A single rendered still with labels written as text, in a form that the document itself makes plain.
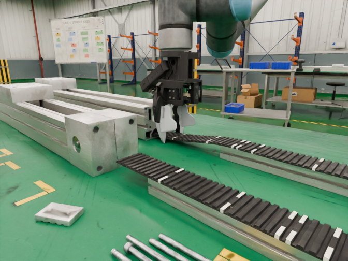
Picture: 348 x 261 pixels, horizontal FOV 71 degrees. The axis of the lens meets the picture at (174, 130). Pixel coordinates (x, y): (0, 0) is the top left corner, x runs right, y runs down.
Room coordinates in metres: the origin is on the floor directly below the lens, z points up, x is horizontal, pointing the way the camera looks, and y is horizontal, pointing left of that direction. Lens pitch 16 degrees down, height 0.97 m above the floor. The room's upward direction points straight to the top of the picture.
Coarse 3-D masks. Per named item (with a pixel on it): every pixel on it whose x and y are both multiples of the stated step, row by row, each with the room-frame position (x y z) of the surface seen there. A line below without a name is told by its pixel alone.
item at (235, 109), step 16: (256, 64) 3.36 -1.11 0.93; (272, 64) 3.19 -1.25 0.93; (288, 64) 3.10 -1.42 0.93; (224, 80) 3.43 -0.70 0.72; (224, 96) 3.42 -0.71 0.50; (288, 96) 3.06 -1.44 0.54; (224, 112) 3.43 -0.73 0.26; (240, 112) 3.42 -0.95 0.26; (256, 112) 3.41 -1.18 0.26; (272, 112) 3.41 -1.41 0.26; (288, 112) 3.05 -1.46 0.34
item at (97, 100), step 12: (60, 96) 0.95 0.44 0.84; (72, 96) 0.84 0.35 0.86; (84, 96) 0.79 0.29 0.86; (96, 96) 0.78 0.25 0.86; (108, 96) 0.82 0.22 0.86; (120, 96) 0.78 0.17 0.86; (96, 108) 0.74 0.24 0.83; (108, 108) 0.69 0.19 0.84; (120, 108) 0.65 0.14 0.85; (132, 108) 0.61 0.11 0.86; (144, 108) 0.58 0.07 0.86; (144, 120) 0.58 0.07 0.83; (144, 132) 0.58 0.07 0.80
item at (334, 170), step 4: (332, 164) 0.36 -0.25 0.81; (336, 164) 0.35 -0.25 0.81; (340, 164) 0.36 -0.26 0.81; (344, 164) 0.35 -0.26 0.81; (328, 168) 0.34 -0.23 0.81; (332, 168) 0.34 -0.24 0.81; (336, 168) 0.34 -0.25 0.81; (340, 168) 0.34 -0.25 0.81; (344, 168) 0.34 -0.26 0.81; (324, 172) 0.33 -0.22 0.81; (328, 172) 0.32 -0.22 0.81; (332, 172) 0.33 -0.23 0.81; (336, 172) 0.32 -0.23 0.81; (340, 172) 0.32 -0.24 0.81; (336, 176) 0.32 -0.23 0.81; (340, 176) 0.31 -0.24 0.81
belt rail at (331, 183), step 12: (228, 156) 0.45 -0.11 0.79; (240, 156) 0.44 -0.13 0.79; (252, 156) 0.42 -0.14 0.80; (264, 168) 0.40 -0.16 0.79; (276, 168) 0.39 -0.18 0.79; (288, 168) 0.37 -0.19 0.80; (300, 168) 0.36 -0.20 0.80; (300, 180) 0.36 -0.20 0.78; (312, 180) 0.35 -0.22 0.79; (324, 180) 0.34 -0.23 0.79; (336, 180) 0.32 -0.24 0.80; (336, 192) 0.32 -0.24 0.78
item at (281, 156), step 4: (280, 152) 0.40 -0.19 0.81; (284, 152) 0.40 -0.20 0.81; (288, 152) 0.40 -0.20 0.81; (292, 152) 0.40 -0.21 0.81; (276, 156) 0.38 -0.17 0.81; (280, 156) 0.39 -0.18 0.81; (284, 156) 0.38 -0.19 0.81; (288, 156) 0.39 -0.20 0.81; (276, 160) 0.38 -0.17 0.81; (280, 160) 0.37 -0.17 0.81; (284, 160) 0.37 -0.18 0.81
